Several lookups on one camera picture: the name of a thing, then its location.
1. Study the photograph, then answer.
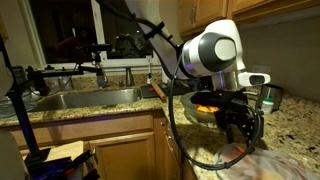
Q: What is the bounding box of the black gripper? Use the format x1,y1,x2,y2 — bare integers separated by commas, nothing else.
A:
189,89,265,147

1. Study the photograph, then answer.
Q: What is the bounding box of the clear plastic bag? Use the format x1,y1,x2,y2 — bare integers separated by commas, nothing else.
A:
213,143,320,180

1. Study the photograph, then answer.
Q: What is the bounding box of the orange red peach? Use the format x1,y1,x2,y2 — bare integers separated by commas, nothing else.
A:
195,103,210,113
207,105,220,114

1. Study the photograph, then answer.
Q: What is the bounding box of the large glass bowl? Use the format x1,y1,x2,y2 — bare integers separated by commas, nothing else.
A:
180,91,228,125

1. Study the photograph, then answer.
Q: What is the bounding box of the white bottle green cap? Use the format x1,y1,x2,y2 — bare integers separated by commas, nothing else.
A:
260,96,276,116

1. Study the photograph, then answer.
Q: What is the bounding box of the stainless steel cup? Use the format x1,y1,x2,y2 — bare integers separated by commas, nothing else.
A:
258,83,285,111

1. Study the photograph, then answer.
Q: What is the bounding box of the black counter mat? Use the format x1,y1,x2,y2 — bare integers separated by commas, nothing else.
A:
139,83,193,99

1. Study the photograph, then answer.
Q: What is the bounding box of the white dish brush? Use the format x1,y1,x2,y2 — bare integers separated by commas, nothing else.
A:
146,54,155,85

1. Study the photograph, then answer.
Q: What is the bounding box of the wooden base cabinet door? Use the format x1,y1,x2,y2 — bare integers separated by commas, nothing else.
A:
87,132,158,180

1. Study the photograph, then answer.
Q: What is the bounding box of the metal kitchen faucet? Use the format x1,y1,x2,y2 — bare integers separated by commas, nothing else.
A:
95,71,110,90

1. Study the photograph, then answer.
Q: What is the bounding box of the stainless steel sink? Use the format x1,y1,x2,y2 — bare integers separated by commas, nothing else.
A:
34,87,143,113

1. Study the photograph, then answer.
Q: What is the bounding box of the wooden sink drawer front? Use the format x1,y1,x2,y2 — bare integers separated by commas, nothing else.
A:
9,112,155,150

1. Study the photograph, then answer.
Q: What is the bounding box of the dark tool pile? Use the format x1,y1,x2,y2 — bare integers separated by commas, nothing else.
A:
26,149,101,180

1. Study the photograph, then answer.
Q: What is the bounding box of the light wooden board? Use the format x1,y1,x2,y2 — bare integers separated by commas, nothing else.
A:
19,140,85,163

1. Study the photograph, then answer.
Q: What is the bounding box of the small cup by sink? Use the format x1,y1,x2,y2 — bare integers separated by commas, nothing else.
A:
57,75,75,92

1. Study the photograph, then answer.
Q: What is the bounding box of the glass dish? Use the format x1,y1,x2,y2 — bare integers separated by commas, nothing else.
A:
0,94,38,120

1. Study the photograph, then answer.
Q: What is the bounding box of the wooden utensil handle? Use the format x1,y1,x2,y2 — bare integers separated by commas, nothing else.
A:
150,80,168,103

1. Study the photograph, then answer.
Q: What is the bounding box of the black stereo camera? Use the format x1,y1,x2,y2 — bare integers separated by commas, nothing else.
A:
77,42,113,55

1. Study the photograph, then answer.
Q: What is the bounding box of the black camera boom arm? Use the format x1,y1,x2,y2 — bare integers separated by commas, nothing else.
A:
25,64,105,81

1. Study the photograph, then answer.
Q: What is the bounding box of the dark window white frame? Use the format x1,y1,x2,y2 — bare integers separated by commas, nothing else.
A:
19,0,162,69

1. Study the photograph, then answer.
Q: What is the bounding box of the black camera stand pole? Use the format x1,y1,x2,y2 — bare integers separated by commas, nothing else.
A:
0,36,52,168

